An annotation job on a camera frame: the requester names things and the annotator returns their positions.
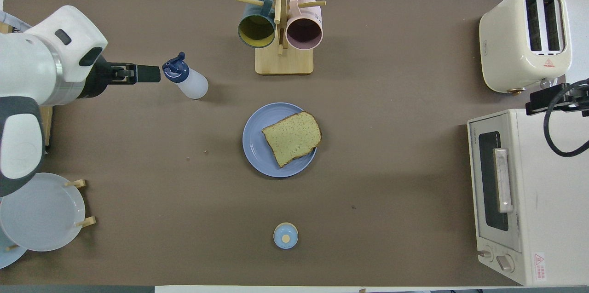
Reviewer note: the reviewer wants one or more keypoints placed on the wooden plate rack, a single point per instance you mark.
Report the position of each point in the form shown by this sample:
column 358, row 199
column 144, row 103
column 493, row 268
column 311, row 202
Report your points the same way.
column 85, row 221

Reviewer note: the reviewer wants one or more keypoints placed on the white checkered cloth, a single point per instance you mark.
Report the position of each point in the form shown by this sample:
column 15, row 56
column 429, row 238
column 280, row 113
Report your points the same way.
column 11, row 20

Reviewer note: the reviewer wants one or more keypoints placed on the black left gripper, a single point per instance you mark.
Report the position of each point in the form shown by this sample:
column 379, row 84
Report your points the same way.
column 103, row 77

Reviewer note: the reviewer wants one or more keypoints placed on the pink ribbed mug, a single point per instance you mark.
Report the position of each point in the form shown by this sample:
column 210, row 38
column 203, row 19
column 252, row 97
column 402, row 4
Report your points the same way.
column 303, row 31

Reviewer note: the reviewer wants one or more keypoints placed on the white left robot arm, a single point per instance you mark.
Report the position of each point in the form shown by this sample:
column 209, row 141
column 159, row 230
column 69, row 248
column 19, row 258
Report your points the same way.
column 27, row 67

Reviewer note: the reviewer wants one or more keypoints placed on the blue round plate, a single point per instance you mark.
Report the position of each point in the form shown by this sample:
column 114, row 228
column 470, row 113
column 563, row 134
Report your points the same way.
column 257, row 146

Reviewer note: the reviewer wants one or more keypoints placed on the toasted bread slice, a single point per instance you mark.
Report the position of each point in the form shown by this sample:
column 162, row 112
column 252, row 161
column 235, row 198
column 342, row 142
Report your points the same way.
column 292, row 139

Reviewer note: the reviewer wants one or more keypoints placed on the white toaster oven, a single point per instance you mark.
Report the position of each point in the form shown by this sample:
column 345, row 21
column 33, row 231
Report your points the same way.
column 552, row 201

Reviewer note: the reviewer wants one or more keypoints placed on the pale grey plate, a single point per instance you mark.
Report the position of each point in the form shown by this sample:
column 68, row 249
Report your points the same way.
column 41, row 212

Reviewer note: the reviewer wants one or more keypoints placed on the white bottle with blue cap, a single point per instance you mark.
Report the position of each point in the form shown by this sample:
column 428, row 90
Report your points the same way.
column 193, row 86

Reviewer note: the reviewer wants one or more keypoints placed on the dark teal mug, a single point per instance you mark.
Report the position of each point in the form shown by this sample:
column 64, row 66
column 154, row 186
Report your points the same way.
column 256, row 28

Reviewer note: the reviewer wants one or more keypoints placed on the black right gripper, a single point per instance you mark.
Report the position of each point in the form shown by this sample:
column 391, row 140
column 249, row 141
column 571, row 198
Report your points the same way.
column 580, row 102

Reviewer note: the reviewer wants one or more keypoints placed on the brown table mat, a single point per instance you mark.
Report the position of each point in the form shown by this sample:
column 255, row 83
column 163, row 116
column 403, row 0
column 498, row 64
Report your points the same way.
column 391, row 169

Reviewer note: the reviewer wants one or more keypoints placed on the small blue call bell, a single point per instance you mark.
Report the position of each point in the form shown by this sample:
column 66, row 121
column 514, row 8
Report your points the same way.
column 285, row 236

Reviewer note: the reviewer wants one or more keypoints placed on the light blue plate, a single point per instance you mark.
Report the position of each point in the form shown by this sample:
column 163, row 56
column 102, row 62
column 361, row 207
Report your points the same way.
column 9, row 258

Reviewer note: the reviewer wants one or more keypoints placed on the wooden mug rack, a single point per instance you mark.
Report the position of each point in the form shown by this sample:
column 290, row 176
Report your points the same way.
column 284, row 63

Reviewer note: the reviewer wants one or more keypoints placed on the cream two-slot toaster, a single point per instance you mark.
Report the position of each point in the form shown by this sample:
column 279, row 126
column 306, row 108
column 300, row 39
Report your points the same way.
column 504, row 49

